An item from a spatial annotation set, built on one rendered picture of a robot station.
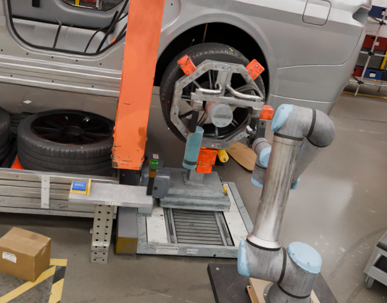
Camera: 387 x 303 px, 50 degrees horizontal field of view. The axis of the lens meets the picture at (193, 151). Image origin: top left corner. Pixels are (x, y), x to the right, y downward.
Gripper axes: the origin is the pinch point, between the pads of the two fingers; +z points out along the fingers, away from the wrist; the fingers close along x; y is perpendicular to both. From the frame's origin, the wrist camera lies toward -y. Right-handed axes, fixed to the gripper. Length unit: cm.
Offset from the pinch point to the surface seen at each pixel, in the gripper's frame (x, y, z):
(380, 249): 84, 54, -38
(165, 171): -43, 42, 15
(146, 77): -64, -23, -8
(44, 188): -112, 52, 0
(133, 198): -64, 38, -26
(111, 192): -76, 38, -22
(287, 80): 34, -18, 44
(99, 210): -81, 46, -26
